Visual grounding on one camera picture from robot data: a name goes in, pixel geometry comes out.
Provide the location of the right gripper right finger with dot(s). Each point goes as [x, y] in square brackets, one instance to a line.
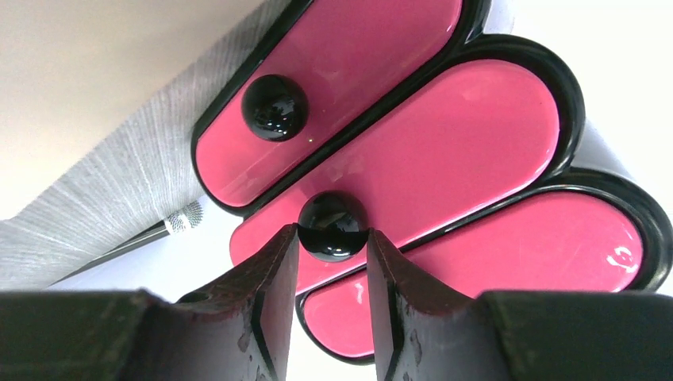
[426, 330]

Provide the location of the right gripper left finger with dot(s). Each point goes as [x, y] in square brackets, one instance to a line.
[236, 327]

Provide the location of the pink drawer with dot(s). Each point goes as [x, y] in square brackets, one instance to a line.
[477, 133]

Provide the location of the black microphone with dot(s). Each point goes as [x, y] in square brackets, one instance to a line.
[185, 219]

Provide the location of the black pink drawer cabinet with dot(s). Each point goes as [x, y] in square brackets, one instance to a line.
[328, 70]

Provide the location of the beige folder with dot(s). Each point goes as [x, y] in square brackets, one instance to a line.
[73, 71]

